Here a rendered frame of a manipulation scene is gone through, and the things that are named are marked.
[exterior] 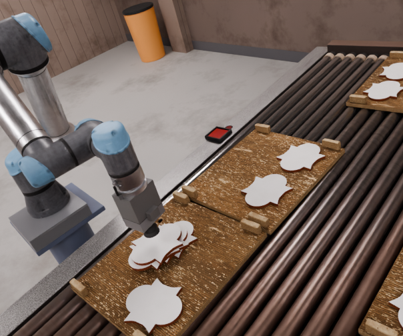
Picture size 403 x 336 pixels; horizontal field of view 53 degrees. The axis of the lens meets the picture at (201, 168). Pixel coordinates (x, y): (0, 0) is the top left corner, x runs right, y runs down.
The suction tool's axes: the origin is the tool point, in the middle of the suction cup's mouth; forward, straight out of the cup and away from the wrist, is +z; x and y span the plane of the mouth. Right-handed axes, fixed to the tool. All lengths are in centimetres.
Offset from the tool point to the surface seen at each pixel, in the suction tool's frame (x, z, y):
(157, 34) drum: 315, 70, 329
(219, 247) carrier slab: -14.3, 7.9, 8.0
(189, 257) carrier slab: -8.7, 7.9, 1.9
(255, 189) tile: -12.3, 6.9, 30.8
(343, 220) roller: -38, 10, 31
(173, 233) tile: -2.6, 3.9, 4.5
